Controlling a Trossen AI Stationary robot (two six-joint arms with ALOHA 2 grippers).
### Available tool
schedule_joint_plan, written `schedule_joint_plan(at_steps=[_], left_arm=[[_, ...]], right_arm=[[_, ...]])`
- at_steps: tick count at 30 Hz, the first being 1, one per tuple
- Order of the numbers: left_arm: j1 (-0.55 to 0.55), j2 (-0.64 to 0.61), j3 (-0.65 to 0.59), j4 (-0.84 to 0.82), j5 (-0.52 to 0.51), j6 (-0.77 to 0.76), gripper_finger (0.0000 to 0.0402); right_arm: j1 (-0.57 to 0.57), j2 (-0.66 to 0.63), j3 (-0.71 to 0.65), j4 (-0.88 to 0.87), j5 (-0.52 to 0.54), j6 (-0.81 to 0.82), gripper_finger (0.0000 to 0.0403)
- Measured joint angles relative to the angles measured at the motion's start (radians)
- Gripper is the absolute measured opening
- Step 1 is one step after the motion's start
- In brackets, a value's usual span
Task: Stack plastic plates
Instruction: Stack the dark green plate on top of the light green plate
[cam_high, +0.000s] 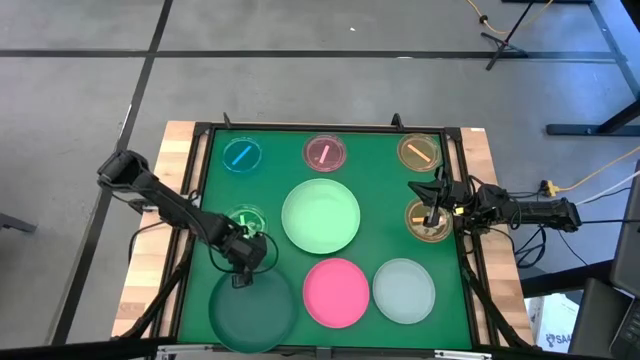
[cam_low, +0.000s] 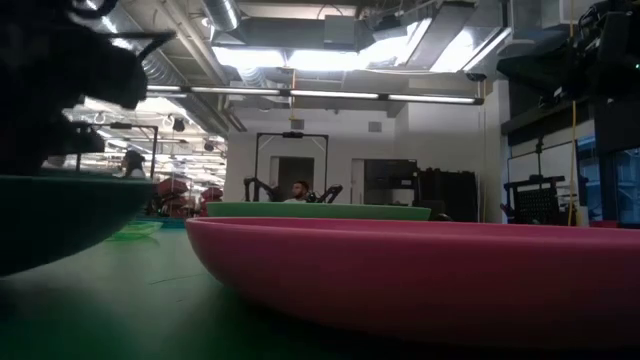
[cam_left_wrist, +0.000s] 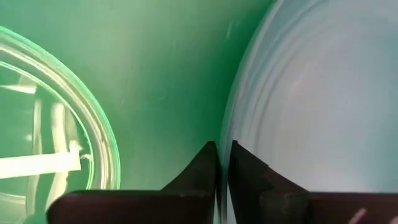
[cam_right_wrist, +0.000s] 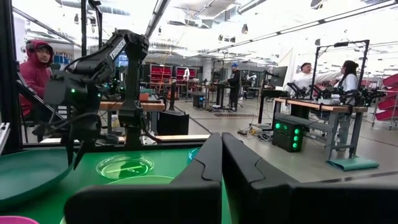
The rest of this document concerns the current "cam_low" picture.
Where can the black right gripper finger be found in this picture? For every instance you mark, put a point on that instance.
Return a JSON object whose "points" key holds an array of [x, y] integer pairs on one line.
{"points": [[535, 72]]}

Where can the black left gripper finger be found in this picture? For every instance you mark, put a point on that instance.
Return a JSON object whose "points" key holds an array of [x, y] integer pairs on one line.
{"points": [[30, 145]]}

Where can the dark green plastic plate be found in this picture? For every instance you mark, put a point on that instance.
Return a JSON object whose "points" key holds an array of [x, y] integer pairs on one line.
{"points": [[60, 220]]}

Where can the clear green plastic plate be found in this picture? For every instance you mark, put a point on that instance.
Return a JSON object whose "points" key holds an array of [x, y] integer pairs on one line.
{"points": [[135, 230]]}

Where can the blue plastic plate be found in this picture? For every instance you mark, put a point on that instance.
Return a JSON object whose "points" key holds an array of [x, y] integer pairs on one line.
{"points": [[172, 223]]}

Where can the pink plastic plate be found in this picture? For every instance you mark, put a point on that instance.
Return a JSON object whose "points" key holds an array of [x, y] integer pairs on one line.
{"points": [[400, 280]]}

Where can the black background robot arm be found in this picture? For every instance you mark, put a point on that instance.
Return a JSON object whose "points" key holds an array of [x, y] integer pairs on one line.
{"points": [[327, 193], [260, 190]]}

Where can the white whiteboard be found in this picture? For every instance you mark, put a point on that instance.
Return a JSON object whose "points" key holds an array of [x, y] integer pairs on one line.
{"points": [[555, 162]]}

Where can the person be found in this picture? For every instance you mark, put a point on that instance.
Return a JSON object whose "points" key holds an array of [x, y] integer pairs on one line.
{"points": [[300, 192], [133, 166]]}

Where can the black perforated cart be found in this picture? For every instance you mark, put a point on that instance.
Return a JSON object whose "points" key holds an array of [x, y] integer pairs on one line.
{"points": [[537, 202]]}

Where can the black cabinet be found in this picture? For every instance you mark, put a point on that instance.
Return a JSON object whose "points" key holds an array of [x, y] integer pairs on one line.
{"points": [[450, 192]]}

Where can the red robot cover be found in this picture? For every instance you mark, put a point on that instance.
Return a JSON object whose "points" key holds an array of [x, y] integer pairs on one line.
{"points": [[172, 186]]}

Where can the long ceiling light bar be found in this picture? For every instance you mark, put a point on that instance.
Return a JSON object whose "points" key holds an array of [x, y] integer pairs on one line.
{"points": [[330, 94]]}

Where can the light green plastic plate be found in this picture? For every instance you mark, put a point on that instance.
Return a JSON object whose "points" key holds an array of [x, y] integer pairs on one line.
{"points": [[320, 211]]}

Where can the dark doorway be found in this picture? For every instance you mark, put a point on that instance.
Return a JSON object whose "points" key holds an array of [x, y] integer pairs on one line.
{"points": [[296, 175]]}

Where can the black ceiling camera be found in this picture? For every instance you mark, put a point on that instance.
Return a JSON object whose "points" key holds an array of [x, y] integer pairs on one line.
{"points": [[476, 77]]}

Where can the black gantry frame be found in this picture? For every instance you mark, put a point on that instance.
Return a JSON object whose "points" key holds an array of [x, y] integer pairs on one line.
{"points": [[153, 145], [291, 135]]}

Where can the grey wall vent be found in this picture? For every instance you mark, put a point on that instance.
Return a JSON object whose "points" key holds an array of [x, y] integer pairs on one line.
{"points": [[297, 124], [375, 126]]}

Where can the silver round air duct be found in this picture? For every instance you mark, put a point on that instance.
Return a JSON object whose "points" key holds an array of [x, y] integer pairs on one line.
{"points": [[222, 14]]}

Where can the dark wall panel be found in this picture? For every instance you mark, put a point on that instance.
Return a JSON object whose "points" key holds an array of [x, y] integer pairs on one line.
{"points": [[390, 175]]}

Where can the grey ceiling duct box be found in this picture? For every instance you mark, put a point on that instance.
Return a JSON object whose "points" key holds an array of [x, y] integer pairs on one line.
{"points": [[340, 31]]}

